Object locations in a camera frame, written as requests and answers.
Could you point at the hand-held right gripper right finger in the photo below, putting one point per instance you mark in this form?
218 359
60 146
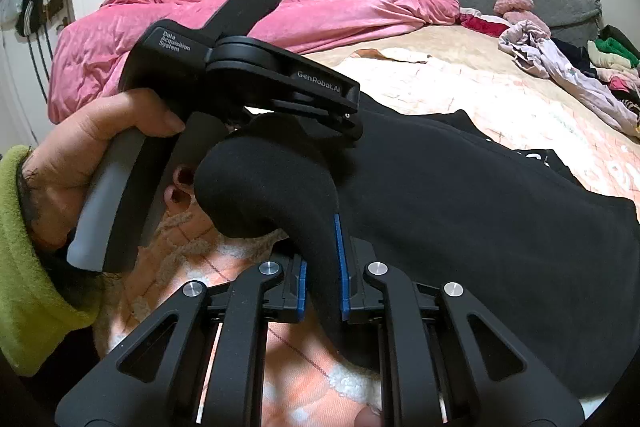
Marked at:
342 267

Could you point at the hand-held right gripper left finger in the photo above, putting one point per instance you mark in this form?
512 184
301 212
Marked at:
301 287

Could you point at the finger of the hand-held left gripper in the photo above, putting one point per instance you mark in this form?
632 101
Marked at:
320 103
325 119

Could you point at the black shirt with orange patches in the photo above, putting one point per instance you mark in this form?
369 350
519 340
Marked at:
450 207

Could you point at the person's left forearm green sleeve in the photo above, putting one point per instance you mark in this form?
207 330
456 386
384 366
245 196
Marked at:
25 282

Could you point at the pile of assorted clothes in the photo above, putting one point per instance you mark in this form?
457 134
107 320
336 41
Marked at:
575 77

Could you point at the person's left hand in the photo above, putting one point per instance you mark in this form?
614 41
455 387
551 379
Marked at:
65 167

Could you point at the person's right hand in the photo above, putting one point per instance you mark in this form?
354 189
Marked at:
369 417

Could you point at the pink quilt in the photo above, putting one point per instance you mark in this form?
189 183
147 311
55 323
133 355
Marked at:
350 12

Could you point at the pink and white printed blanket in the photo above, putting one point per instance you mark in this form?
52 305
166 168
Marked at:
165 267

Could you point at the beige bedsheet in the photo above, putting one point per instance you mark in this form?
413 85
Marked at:
450 37

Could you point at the red cloth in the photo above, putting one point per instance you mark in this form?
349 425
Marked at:
482 26

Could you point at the pink knit cloth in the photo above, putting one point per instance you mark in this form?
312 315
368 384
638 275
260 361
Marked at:
520 17

